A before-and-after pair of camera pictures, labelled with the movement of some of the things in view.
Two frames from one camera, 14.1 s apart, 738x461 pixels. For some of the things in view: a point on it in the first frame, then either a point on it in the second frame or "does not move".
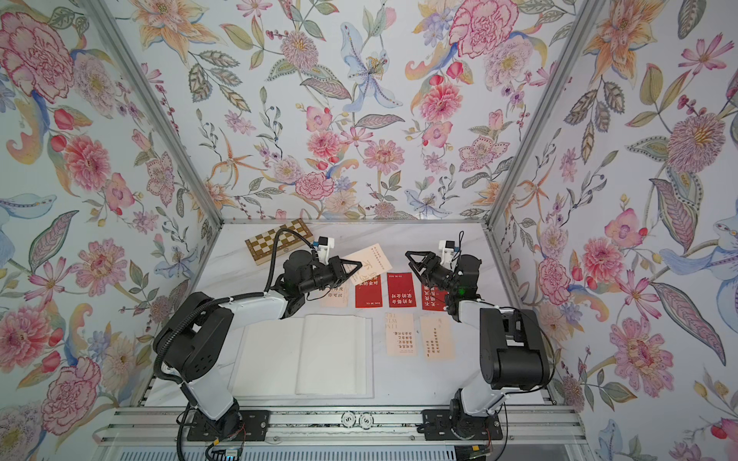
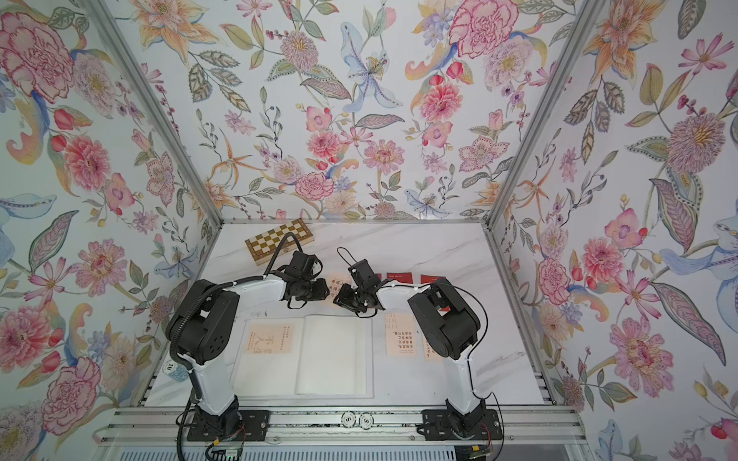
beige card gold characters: (373, 260) → (270, 338)
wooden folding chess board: (261, 246) does not move
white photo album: (322, 356) does not move
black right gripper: (433, 266) → (345, 293)
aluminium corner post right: (587, 17) does not move
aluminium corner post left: (106, 20) does not move
